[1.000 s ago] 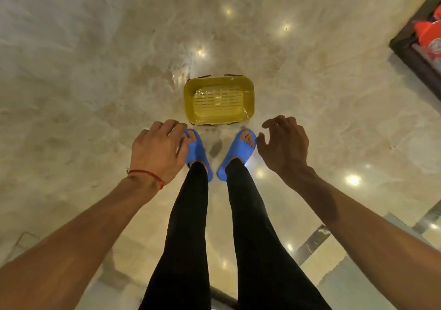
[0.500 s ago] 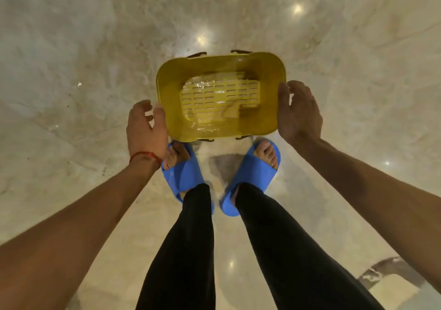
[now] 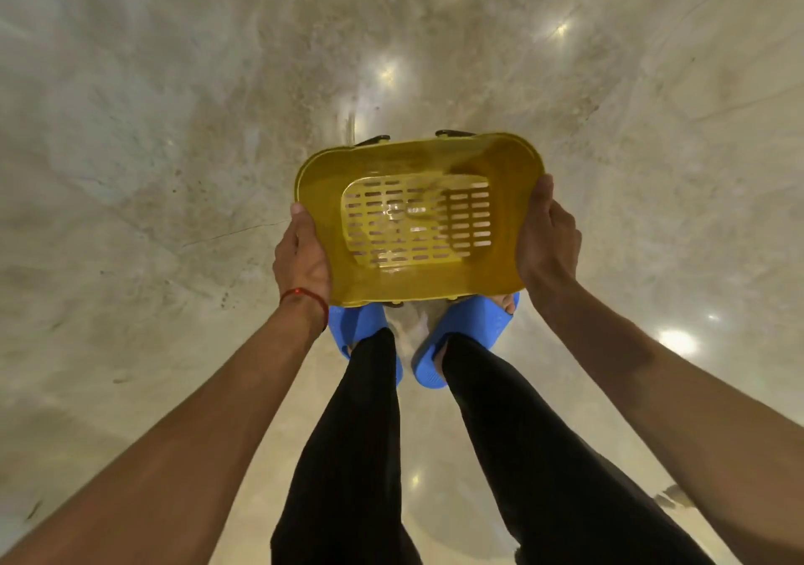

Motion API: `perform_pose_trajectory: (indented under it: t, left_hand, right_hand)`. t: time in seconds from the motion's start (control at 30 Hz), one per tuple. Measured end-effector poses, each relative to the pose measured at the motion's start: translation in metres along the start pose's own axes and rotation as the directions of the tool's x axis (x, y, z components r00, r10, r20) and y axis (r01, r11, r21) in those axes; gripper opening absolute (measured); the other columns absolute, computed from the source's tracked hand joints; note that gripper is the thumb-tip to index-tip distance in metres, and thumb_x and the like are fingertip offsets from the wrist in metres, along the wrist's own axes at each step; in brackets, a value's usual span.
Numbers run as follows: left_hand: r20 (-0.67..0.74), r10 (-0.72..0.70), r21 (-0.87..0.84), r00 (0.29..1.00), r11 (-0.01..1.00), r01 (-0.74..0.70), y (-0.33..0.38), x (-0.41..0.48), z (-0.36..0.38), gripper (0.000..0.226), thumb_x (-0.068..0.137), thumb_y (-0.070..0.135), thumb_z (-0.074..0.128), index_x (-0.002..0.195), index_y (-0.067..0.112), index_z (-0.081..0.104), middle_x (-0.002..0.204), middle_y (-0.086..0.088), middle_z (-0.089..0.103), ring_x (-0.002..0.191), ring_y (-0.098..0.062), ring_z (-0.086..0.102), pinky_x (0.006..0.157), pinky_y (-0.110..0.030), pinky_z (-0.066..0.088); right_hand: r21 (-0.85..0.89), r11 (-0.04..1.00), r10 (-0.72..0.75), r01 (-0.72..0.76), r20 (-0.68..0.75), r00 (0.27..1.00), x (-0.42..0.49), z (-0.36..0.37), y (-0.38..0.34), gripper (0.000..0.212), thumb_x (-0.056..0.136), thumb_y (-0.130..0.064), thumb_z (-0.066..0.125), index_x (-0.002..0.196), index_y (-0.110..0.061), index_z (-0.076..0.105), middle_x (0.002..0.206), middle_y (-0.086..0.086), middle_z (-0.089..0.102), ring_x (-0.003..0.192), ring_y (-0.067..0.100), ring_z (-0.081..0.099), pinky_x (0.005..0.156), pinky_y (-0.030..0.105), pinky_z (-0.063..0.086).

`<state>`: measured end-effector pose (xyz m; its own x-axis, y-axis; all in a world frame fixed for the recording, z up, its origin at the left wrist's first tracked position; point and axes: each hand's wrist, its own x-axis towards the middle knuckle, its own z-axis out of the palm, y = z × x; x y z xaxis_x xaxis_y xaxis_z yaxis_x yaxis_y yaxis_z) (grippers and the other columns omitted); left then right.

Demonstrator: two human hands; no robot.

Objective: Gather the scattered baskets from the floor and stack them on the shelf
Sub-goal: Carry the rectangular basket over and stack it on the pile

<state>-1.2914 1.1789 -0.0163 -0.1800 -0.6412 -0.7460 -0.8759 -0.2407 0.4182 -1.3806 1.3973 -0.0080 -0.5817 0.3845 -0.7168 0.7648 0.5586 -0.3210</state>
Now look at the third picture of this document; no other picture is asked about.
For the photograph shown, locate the person's right forearm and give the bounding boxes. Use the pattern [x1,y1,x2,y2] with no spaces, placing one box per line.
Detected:
[530,279,804,565]

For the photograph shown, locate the black trousers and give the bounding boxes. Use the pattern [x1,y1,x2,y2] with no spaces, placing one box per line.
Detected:
[270,329,717,565]

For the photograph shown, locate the blue left slipper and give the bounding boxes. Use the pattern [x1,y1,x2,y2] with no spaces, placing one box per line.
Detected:
[327,302,405,387]

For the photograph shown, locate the person's left hand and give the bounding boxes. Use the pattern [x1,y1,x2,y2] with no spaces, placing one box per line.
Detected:
[273,202,332,333]

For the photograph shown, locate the blue slipper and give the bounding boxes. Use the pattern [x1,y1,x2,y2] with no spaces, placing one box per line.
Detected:
[411,291,521,390]
[327,302,405,387]

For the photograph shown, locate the blue right slipper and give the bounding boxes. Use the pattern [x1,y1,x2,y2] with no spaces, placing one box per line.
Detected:
[411,291,521,390]

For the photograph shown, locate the person's left forearm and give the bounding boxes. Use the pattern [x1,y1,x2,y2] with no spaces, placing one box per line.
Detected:
[0,297,329,565]

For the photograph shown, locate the red string bracelet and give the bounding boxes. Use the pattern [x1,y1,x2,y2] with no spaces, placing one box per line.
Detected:
[279,286,330,332]

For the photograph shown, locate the person's right hand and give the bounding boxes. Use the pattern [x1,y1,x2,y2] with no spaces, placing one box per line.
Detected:
[514,173,584,315]

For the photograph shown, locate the yellow basket dark handles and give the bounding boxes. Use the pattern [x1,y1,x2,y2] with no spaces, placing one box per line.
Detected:
[293,129,546,308]

